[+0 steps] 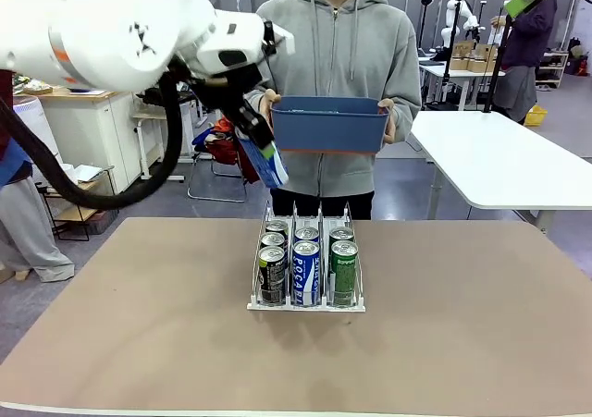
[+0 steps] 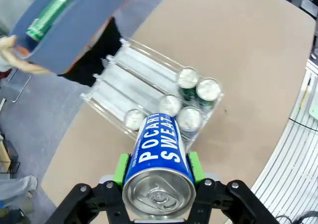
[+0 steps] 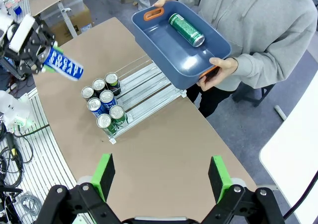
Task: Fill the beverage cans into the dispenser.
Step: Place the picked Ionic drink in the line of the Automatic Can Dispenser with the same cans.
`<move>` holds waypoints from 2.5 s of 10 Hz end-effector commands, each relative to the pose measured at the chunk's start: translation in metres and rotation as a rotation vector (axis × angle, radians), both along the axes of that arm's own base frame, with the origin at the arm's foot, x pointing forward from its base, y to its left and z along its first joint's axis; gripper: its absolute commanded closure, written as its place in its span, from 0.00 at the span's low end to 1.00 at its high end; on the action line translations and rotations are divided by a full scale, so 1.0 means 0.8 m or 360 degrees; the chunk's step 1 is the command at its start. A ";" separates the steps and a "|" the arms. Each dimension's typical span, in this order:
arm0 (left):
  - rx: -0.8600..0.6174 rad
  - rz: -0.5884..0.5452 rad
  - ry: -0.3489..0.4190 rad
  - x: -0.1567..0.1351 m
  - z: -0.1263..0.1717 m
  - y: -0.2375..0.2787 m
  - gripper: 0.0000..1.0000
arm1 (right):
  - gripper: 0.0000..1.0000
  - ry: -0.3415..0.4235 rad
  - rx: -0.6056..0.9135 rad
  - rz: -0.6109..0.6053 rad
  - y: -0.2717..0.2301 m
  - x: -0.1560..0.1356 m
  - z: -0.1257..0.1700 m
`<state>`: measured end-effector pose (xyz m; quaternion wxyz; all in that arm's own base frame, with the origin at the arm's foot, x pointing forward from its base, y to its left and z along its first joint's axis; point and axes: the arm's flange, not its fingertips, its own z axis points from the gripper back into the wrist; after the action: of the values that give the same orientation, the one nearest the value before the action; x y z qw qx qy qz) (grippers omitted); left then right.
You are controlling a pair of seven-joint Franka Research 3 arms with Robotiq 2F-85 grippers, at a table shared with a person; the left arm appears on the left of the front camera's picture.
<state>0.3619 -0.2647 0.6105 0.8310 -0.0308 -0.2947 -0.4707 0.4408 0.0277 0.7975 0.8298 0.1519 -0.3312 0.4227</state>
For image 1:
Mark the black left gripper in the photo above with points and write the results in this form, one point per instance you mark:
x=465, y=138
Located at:
x=236, y=86

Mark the blue Pocari beverage can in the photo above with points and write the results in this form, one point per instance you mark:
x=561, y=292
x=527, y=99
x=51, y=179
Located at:
x=305, y=273
x=306, y=233
x=273, y=172

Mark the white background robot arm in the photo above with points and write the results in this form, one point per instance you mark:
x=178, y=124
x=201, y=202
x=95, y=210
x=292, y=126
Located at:
x=451, y=19

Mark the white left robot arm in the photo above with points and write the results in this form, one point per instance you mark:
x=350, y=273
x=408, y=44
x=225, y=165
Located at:
x=102, y=19

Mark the person's right forearm grey sleeve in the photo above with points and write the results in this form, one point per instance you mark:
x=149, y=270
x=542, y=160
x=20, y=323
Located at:
x=255, y=99

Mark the person's left forearm grey sleeve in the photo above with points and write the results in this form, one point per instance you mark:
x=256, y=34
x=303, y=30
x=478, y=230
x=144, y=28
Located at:
x=407, y=116

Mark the green beverage can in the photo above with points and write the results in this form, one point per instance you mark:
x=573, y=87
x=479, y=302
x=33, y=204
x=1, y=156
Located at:
x=343, y=273
x=341, y=233

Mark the person's right hand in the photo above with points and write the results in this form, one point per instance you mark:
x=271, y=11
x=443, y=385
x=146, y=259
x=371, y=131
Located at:
x=266, y=107

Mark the person's left hand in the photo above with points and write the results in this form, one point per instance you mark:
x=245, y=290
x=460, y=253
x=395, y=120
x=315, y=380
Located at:
x=391, y=121

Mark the orange garment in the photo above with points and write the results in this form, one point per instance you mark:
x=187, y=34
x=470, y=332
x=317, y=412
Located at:
x=225, y=123

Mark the red jacket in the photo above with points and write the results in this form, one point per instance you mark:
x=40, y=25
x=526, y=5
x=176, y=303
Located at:
x=226, y=153

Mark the person in purple hoodie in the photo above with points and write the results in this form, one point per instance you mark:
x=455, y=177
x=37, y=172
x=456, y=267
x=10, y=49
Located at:
x=532, y=42

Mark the small cardboard box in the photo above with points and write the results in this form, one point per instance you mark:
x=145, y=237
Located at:
x=462, y=56
x=485, y=58

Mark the black tripod pole stand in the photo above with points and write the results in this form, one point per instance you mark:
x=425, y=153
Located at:
x=499, y=65
x=451, y=52

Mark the white background table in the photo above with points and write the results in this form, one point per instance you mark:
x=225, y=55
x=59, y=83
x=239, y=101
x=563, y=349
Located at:
x=462, y=74

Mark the small wooden side table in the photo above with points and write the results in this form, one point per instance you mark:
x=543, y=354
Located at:
x=148, y=116

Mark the person in grey hoodie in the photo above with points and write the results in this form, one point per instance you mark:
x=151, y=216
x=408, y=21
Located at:
x=342, y=56

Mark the yellow plastic basket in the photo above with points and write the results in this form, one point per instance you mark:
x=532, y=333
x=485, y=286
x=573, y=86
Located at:
x=536, y=116

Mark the white cabinet with wooden top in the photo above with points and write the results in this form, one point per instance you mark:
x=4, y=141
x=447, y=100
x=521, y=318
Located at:
x=106, y=130

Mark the large white table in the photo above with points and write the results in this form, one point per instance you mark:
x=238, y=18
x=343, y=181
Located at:
x=499, y=158

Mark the white paper sheet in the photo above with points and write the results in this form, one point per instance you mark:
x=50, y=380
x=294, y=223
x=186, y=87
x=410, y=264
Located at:
x=89, y=173

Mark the white cylinder roll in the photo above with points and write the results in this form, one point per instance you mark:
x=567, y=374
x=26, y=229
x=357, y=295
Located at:
x=68, y=169

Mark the white air purifier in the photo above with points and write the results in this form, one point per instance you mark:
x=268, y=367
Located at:
x=39, y=121

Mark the person in red top and grey trousers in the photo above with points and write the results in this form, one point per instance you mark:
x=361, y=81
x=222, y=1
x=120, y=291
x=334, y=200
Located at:
x=28, y=232

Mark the black metal frame chair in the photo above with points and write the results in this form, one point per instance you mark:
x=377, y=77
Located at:
x=217, y=195

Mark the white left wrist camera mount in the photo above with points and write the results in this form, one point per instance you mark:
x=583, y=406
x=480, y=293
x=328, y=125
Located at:
x=279, y=38

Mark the black frame wooden side rack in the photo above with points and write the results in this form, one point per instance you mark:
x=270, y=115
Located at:
x=74, y=218

